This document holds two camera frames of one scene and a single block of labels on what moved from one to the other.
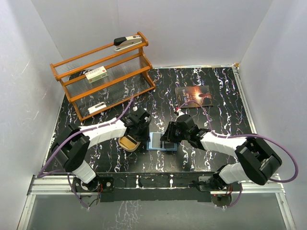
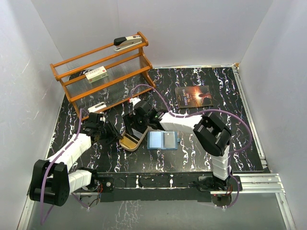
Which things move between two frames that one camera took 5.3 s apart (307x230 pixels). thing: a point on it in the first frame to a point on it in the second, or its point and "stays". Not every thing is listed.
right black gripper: (168, 136) to (128, 120)
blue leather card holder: (156, 143) stays
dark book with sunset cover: (201, 94) stays
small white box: (97, 107) stays
